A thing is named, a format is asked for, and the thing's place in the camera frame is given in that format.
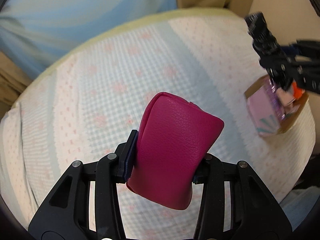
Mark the checkered floral bedspread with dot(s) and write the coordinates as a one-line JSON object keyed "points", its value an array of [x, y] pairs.
{"points": [[90, 103]]}

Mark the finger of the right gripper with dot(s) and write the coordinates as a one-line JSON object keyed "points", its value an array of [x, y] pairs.
{"points": [[272, 56], [304, 48]]}

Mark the pink cloth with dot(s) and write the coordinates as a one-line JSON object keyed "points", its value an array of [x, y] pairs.
{"points": [[285, 98]]}

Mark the purple plastic packet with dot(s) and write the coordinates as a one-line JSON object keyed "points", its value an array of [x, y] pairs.
{"points": [[270, 89]]}

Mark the green yellow bed sheet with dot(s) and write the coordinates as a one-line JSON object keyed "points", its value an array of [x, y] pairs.
{"points": [[128, 26]]}

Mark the cardboard box with pink flaps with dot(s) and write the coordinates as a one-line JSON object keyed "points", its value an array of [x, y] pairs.
{"points": [[272, 109]]}

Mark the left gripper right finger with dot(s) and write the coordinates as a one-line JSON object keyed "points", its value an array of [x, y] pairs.
{"points": [[236, 204]]}

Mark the magenta leather pouch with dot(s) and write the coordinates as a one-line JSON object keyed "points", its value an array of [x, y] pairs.
{"points": [[174, 136]]}

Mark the left beige curtain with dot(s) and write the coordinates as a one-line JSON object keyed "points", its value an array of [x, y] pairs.
{"points": [[13, 83]]}

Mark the orange fluffy pompom toy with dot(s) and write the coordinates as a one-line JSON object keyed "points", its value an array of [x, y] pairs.
{"points": [[297, 92]]}

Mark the light blue hanging sheet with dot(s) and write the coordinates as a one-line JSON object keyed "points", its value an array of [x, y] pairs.
{"points": [[36, 33]]}

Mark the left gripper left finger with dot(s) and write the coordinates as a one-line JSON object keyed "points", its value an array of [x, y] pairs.
{"points": [[83, 204]]}

